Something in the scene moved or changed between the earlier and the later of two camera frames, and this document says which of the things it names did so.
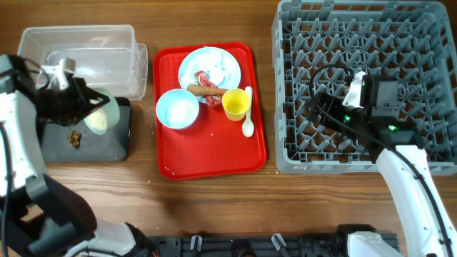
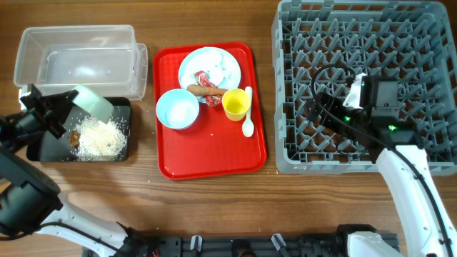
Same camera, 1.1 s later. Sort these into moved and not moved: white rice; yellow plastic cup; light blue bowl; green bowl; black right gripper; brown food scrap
Moved: green bowl; white rice
Not moved: brown food scrap; black right gripper; light blue bowl; yellow plastic cup
